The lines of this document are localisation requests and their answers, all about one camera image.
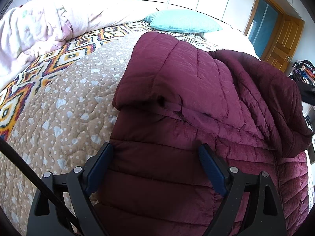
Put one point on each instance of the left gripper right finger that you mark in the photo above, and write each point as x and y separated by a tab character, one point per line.
264	212

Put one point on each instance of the patterned beige bedspread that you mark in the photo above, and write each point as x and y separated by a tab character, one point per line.
64	103

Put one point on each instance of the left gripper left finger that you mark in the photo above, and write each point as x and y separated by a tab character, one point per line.
76	214

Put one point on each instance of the white pillow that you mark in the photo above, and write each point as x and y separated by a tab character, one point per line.
229	38

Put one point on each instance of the clothes shelf rack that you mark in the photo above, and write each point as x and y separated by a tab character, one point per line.
303	71

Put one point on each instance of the turquoise pillow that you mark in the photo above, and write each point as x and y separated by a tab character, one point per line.
182	21

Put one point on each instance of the maroon quilted puffer jacket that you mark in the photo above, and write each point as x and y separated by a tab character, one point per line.
174	97

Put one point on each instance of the wooden door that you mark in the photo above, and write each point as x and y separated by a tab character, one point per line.
284	41

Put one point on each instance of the pink floral comforter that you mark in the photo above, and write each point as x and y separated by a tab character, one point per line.
42	26

